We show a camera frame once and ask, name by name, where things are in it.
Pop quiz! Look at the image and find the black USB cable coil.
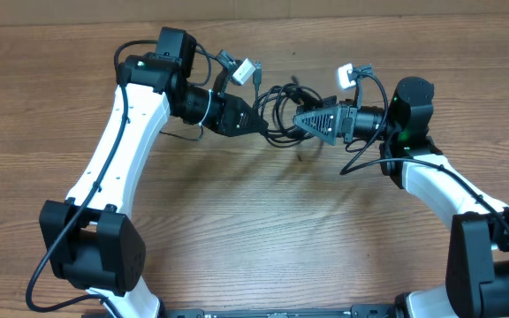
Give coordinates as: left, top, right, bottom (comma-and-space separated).
251, 60, 326, 148

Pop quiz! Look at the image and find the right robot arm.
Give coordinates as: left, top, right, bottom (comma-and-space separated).
293, 77, 509, 317

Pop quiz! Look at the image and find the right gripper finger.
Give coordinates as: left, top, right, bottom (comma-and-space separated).
296, 95, 338, 114
293, 106, 342, 146

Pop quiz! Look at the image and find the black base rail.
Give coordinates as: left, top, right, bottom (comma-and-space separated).
161, 304, 406, 318

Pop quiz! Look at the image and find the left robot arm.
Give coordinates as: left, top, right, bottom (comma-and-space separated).
39, 27, 268, 317

